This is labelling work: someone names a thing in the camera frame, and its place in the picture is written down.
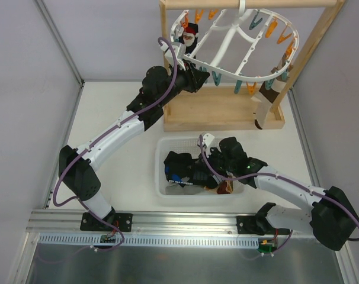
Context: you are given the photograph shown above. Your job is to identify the white slotted cable duct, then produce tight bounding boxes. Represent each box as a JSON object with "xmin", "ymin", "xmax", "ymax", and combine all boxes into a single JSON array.
[{"xmin": 38, "ymin": 233, "xmax": 259, "ymax": 250}]

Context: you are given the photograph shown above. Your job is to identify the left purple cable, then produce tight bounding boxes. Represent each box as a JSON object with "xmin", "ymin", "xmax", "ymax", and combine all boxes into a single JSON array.
[{"xmin": 53, "ymin": 36, "xmax": 179, "ymax": 207}]

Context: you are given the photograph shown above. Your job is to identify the brown patterned sock in basket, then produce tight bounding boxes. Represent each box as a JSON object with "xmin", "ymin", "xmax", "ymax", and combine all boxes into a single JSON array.
[{"xmin": 207, "ymin": 177, "xmax": 233, "ymax": 195}]

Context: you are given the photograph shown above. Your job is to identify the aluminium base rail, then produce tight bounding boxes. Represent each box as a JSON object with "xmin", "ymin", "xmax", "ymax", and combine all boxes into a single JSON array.
[{"xmin": 26, "ymin": 209, "xmax": 250, "ymax": 237}]

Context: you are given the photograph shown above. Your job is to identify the black santa sock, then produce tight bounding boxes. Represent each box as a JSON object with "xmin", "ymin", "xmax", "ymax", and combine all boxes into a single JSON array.
[{"xmin": 179, "ymin": 23, "xmax": 199, "ymax": 54}]

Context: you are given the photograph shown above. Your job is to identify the wooden hanging rack frame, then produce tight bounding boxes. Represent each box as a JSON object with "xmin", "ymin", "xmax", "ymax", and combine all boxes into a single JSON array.
[{"xmin": 159, "ymin": 1, "xmax": 344, "ymax": 131}]

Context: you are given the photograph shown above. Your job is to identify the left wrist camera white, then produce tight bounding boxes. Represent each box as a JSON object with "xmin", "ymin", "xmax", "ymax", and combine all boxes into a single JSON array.
[{"xmin": 161, "ymin": 42, "xmax": 186, "ymax": 66}]

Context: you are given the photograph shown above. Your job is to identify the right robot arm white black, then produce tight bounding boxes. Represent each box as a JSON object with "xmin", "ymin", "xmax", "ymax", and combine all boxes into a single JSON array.
[{"xmin": 198, "ymin": 133, "xmax": 359, "ymax": 251}]

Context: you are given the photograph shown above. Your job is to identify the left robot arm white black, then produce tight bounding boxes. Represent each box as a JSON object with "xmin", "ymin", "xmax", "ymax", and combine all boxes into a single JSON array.
[{"xmin": 57, "ymin": 62, "xmax": 210, "ymax": 231}]

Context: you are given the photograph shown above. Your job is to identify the black blue sport sock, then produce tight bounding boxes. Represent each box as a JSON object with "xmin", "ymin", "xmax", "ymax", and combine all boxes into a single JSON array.
[{"xmin": 164, "ymin": 151, "xmax": 219, "ymax": 189}]

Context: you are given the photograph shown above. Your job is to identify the green circuit board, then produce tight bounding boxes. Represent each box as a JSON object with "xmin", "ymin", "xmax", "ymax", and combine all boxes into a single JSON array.
[{"xmin": 257, "ymin": 240, "xmax": 278, "ymax": 255}]

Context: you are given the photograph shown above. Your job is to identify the left black mount plate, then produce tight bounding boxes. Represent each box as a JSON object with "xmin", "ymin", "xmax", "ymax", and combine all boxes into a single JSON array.
[{"xmin": 80, "ymin": 211, "xmax": 133, "ymax": 232}]

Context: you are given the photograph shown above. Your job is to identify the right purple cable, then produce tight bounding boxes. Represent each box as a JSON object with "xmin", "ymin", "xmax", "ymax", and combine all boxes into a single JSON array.
[{"xmin": 198, "ymin": 134, "xmax": 359, "ymax": 241}]

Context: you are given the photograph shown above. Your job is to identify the black mount plate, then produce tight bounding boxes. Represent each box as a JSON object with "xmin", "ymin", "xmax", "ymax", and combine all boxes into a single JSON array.
[
  {"xmin": 236, "ymin": 215, "xmax": 265, "ymax": 235},
  {"xmin": 80, "ymin": 211, "xmax": 133, "ymax": 232}
]

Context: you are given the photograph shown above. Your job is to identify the white round clip hanger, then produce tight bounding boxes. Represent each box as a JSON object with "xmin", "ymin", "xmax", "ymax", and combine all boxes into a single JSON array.
[{"xmin": 169, "ymin": 8, "xmax": 300, "ymax": 84}]

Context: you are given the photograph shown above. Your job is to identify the right black mount plate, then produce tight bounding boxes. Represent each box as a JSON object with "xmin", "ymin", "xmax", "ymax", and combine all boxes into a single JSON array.
[{"xmin": 236, "ymin": 215, "xmax": 265, "ymax": 235}]

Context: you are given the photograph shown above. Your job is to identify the white plastic basket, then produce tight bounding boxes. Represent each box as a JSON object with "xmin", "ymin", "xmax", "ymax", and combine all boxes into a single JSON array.
[{"xmin": 155, "ymin": 136, "xmax": 245, "ymax": 201}]

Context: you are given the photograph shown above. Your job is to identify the brown cream striped sock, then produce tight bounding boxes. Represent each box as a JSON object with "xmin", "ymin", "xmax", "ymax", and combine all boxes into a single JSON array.
[{"xmin": 252, "ymin": 64, "xmax": 293, "ymax": 130}]

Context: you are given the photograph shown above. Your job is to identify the purple cable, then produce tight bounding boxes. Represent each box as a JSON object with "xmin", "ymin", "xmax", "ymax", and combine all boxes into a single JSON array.
[
  {"xmin": 53, "ymin": 36, "xmax": 179, "ymax": 207},
  {"xmin": 198, "ymin": 134, "xmax": 359, "ymax": 241}
]

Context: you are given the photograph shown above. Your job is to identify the teal clothes peg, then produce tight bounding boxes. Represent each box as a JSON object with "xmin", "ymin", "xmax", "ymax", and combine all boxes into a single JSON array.
[{"xmin": 211, "ymin": 71, "xmax": 222, "ymax": 86}]

